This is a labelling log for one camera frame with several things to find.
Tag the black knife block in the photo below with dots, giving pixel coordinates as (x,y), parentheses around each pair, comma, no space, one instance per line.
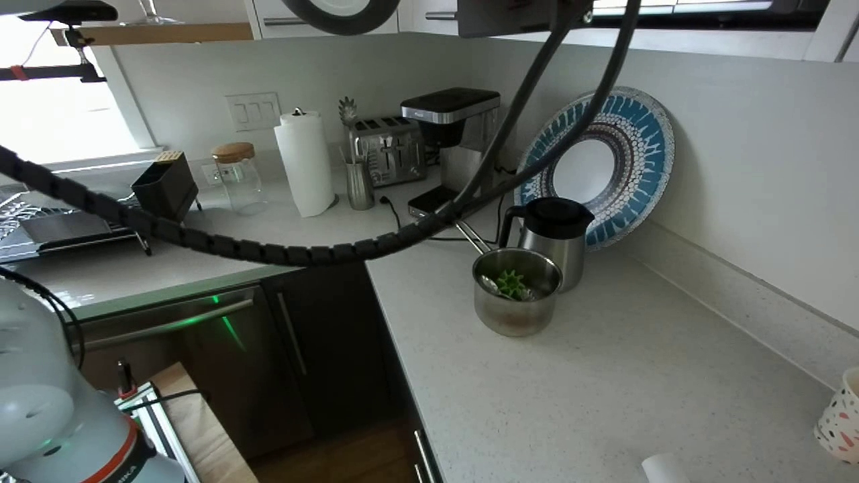
(164,188)

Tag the dark cabinet door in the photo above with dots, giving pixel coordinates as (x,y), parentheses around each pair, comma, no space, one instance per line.
(342,349)

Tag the dish rack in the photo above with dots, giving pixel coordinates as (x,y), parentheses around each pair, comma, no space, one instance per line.
(60,231)

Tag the glass jar with wooden lid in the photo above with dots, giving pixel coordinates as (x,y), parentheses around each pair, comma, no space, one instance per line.
(240,184)

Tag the wooden shelf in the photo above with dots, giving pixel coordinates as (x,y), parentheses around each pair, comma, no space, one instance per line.
(168,33)

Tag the black and steel coffee maker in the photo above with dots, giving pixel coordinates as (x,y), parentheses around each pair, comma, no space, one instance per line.
(456,114)

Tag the white wall socket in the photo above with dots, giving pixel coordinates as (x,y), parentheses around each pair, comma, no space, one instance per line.
(212,175)

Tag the window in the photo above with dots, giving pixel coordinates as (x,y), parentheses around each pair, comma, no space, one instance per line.
(60,121)

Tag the steel carafe with black lid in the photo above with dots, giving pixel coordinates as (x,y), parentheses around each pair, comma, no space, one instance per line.
(557,231)

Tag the blue patterned decorative plate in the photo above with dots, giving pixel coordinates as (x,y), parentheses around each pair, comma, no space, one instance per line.
(644,141)

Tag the white switch plate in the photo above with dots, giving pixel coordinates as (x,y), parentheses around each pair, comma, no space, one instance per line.
(253,111)

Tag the steel utensil cup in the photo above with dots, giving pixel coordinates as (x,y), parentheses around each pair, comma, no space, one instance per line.
(360,188)

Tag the white paper roll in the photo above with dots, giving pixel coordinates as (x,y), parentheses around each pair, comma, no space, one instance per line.
(664,469)

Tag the white upper cabinet door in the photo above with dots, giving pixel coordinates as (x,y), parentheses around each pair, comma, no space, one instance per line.
(272,12)

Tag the paper towel roll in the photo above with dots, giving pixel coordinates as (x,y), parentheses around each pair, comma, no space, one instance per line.
(305,168)

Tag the speckled paper cup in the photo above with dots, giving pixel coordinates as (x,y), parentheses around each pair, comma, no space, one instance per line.
(839,422)

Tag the steel toaster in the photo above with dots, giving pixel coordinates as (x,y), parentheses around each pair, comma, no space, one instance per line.
(392,151)

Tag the green spiky toy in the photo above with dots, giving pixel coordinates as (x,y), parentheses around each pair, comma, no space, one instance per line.
(513,284)

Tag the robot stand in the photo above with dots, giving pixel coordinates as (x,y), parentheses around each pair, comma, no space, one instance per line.
(201,436)

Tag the steel pot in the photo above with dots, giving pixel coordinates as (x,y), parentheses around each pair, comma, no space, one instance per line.
(513,312)

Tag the camera on mount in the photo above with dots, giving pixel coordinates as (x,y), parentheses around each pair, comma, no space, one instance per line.
(67,11)

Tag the dishwasher door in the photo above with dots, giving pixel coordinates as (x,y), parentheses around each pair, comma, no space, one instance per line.
(221,376)

